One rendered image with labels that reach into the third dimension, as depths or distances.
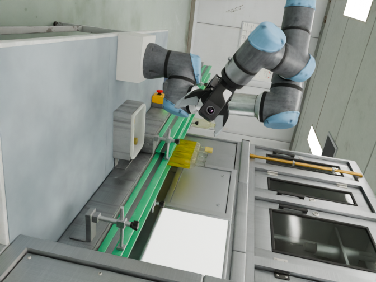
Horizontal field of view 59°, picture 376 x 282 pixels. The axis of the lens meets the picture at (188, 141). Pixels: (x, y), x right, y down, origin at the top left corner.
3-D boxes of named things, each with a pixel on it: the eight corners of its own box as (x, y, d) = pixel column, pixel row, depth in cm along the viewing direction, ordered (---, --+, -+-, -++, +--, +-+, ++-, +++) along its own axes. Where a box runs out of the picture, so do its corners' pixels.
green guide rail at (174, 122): (155, 139, 167) (171, 141, 166) (156, 137, 167) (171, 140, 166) (203, 65, 324) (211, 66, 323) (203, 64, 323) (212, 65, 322)
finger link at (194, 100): (180, 99, 101) (207, 94, 97) (173, 109, 97) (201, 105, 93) (176, 90, 100) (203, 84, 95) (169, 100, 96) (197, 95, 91)
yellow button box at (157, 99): (150, 106, 200) (163, 108, 199) (151, 94, 197) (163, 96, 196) (154, 102, 207) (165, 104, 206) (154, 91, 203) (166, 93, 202)
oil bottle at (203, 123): (182, 125, 253) (216, 130, 250) (183, 118, 251) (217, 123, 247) (183, 122, 258) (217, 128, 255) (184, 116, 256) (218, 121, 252)
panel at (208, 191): (131, 279, 123) (222, 300, 119) (131, 273, 122) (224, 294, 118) (180, 163, 203) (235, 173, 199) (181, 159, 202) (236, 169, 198)
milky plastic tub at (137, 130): (113, 158, 149) (132, 161, 148) (114, 111, 139) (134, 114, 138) (127, 142, 164) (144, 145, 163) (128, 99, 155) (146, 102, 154)
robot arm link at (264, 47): (294, 48, 75) (264, 34, 72) (262, 80, 83) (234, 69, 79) (286, 27, 80) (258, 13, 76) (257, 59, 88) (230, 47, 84)
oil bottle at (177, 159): (155, 163, 177) (194, 170, 175) (155, 154, 175) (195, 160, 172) (158, 158, 182) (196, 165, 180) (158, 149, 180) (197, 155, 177)
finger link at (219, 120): (228, 128, 102) (228, 103, 97) (223, 140, 98) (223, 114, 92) (218, 126, 103) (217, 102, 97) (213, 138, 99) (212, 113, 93)
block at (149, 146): (139, 152, 167) (153, 155, 166) (140, 135, 163) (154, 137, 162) (141, 149, 170) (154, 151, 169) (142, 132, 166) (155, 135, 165)
